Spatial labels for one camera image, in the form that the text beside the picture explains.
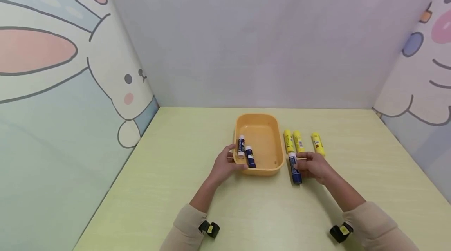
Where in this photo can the person's left hand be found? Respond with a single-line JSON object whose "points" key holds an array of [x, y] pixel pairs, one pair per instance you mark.
{"points": [[222, 167]]}

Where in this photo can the person's right hand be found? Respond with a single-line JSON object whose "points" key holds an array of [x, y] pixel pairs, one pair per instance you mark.
{"points": [[317, 167]]}

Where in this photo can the person's right fingers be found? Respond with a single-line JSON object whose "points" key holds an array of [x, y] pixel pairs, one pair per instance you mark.
{"points": [[303, 170]]}

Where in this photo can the person's left fingers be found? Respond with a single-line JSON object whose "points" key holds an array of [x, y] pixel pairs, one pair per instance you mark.
{"points": [[240, 167]]}

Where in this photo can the person's left thumb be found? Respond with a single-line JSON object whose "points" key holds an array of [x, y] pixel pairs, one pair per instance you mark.
{"points": [[231, 148]]}

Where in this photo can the person's right thumb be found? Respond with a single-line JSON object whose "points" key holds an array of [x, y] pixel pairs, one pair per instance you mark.
{"points": [[303, 156]]}

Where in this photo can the blue glue stick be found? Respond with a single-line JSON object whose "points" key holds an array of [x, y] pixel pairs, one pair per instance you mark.
{"points": [[294, 165], [250, 158], [241, 147]]}

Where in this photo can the orange plastic tray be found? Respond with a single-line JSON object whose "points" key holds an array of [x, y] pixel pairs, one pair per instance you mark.
{"points": [[265, 141]]}

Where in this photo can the person's right forearm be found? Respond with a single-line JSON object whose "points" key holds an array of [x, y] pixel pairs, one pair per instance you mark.
{"points": [[363, 215]]}

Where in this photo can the person's left forearm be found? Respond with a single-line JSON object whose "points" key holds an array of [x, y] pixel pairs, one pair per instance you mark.
{"points": [[197, 212]]}

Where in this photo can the yellow glue stick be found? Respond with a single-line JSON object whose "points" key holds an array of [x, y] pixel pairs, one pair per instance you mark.
{"points": [[288, 141], [299, 141], [318, 144]]}

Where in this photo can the black wrist band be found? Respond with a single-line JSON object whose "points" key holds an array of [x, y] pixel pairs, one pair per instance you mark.
{"points": [[340, 232], [209, 229]]}

